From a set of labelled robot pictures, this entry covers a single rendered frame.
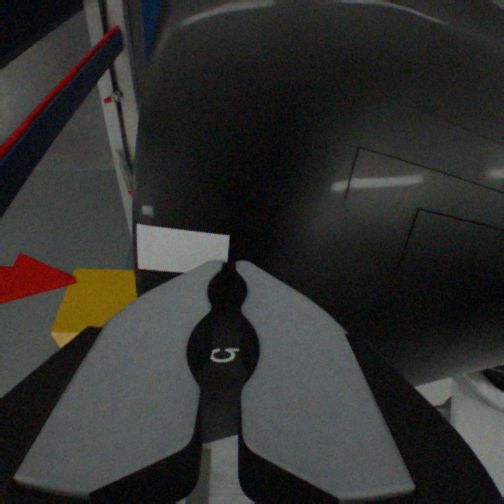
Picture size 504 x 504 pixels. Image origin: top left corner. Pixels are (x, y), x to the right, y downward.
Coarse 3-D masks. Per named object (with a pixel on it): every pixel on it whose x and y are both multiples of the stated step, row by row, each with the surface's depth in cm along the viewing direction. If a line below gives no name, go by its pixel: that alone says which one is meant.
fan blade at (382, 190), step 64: (192, 0) 10; (256, 0) 10; (320, 0) 10; (384, 0) 10; (448, 0) 10; (192, 64) 11; (256, 64) 11; (320, 64) 11; (384, 64) 11; (448, 64) 10; (192, 128) 12; (256, 128) 11; (320, 128) 11; (384, 128) 11; (448, 128) 11; (192, 192) 12; (256, 192) 12; (320, 192) 12; (384, 192) 12; (448, 192) 12; (256, 256) 13; (320, 256) 13; (384, 256) 13; (448, 256) 13; (384, 320) 15; (448, 320) 15
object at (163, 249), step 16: (144, 240) 13; (160, 240) 13; (176, 240) 13; (192, 240) 13; (208, 240) 13; (224, 240) 13; (144, 256) 13; (160, 256) 13; (176, 256) 13; (192, 256) 13; (208, 256) 13; (224, 256) 13
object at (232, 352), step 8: (216, 344) 15; (224, 344) 15; (232, 344) 16; (216, 352) 16; (224, 352) 16; (232, 352) 16; (216, 360) 16; (224, 360) 16; (232, 360) 16; (208, 368) 16; (216, 368) 16; (224, 368) 16; (232, 368) 16; (240, 368) 16
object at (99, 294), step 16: (80, 272) 43; (96, 272) 43; (112, 272) 43; (128, 272) 43; (80, 288) 41; (96, 288) 41; (112, 288) 41; (128, 288) 41; (64, 304) 39; (80, 304) 39; (96, 304) 40; (112, 304) 40; (64, 320) 38; (80, 320) 38; (96, 320) 38; (64, 336) 37
